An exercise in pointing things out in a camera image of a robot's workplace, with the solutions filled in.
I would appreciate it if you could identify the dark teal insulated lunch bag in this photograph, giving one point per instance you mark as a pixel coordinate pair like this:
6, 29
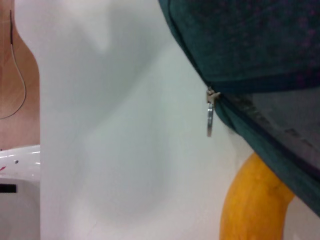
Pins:
250, 37

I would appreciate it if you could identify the white robot base shell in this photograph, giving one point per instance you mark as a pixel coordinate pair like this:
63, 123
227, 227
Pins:
20, 212

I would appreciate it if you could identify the yellow banana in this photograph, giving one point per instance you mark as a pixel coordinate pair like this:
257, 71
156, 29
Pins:
250, 205

